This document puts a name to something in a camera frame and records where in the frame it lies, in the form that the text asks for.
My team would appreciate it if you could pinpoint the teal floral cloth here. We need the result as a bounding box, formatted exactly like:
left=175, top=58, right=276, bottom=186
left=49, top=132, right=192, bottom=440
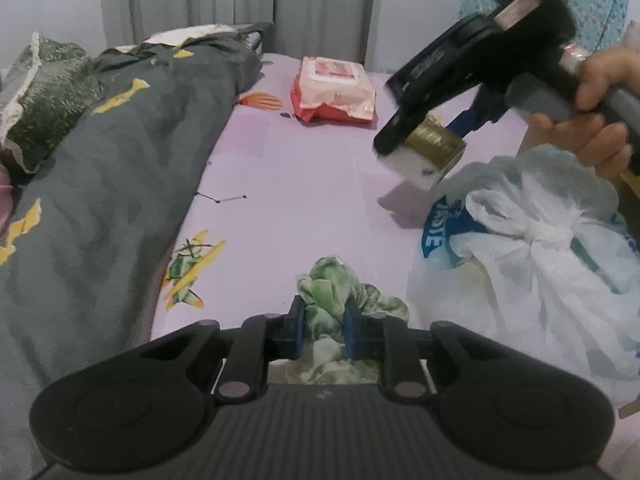
left=457, top=0, right=633, bottom=61

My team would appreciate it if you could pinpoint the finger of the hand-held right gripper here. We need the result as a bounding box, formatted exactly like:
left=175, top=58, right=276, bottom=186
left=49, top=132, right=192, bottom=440
left=372, top=19, right=495, bottom=156
left=442, top=85, right=506, bottom=138

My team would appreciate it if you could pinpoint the dark grey printed quilt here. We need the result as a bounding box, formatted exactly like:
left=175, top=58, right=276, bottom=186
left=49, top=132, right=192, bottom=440
left=0, top=22, right=263, bottom=461

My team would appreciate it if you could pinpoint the grey curtain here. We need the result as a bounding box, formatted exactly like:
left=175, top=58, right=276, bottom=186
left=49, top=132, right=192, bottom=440
left=99, top=0, right=380, bottom=68

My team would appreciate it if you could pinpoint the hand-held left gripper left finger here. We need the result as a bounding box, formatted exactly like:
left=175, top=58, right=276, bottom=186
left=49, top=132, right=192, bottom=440
left=137, top=295, right=307, bottom=403

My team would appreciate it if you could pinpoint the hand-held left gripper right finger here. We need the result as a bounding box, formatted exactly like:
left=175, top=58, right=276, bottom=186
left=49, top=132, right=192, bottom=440
left=342, top=296, right=506, bottom=403

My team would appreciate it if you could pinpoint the red pink wipes pack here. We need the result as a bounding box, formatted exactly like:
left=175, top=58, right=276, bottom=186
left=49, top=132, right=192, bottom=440
left=290, top=56, right=379, bottom=128

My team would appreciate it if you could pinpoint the green floral scrunchie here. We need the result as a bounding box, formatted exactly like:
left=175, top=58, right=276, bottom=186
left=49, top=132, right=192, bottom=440
left=287, top=256, right=411, bottom=386

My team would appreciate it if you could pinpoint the green lace-trimmed pillow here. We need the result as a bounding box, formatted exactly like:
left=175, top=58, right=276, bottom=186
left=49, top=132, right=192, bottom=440
left=0, top=32, right=103, bottom=173

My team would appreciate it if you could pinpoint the person's right hand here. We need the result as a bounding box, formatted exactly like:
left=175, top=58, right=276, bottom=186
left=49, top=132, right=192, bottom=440
left=520, top=42, right=640, bottom=181

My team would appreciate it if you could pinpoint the white plastic bag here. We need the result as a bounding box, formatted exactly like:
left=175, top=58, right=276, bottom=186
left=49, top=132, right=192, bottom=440
left=406, top=145, right=640, bottom=411

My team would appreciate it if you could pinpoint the small gold white box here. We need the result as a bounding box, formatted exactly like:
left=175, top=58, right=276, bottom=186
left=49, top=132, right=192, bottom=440
left=377, top=115, right=468, bottom=193

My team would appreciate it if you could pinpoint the dark grey furniture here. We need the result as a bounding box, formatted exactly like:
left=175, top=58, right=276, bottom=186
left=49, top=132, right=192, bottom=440
left=247, top=22, right=276, bottom=56

